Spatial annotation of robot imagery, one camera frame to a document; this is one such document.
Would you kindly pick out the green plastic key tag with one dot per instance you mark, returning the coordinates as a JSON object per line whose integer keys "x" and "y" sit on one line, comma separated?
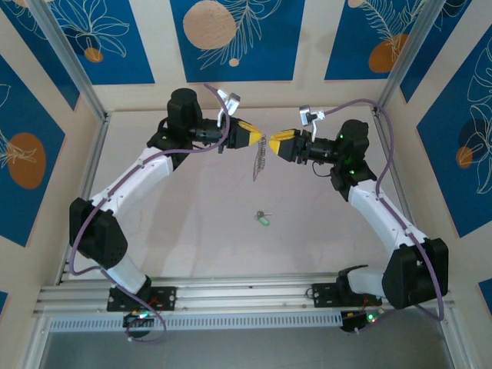
{"x": 265, "y": 222}

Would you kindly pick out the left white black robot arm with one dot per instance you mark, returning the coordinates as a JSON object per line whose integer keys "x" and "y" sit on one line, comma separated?
{"x": 130, "y": 180}

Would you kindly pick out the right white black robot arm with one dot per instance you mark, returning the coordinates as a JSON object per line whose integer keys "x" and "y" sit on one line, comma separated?
{"x": 384, "y": 215}

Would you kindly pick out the blue panel with lily outline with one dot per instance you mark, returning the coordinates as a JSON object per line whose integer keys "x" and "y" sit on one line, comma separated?
{"x": 127, "y": 57}
{"x": 442, "y": 173}

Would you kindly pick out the blue panel with feather leaf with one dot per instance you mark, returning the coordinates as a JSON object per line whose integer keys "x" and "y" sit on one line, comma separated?
{"x": 346, "y": 46}
{"x": 23, "y": 127}

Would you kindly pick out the black controller board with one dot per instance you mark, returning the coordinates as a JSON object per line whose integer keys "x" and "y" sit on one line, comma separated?
{"x": 132, "y": 320}
{"x": 351, "y": 321}

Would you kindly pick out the aluminium side rail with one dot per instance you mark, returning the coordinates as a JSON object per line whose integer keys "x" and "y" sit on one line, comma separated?
{"x": 98, "y": 150}
{"x": 377, "y": 125}

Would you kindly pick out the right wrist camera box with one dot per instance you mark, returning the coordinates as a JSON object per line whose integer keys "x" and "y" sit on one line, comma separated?
{"x": 307, "y": 114}

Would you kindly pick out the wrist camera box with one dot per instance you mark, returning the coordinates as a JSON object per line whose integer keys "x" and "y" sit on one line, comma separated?
{"x": 230, "y": 102}
{"x": 307, "y": 114}

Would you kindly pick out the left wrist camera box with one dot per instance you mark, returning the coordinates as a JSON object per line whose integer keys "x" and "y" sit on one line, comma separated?
{"x": 230, "y": 102}

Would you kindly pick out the aluminium frame upright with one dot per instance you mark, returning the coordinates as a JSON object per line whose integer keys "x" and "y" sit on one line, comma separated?
{"x": 34, "y": 342}
{"x": 406, "y": 57}
{"x": 453, "y": 342}
{"x": 71, "y": 57}

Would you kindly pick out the wide aluminium base rail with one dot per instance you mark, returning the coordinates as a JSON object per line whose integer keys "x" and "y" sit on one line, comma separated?
{"x": 246, "y": 296}

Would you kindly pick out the blue floral wall panel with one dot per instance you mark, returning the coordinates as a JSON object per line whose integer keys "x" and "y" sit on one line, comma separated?
{"x": 487, "y": 296}
{"x": 38, "y": 42}
{"x": 3, "y": 301}

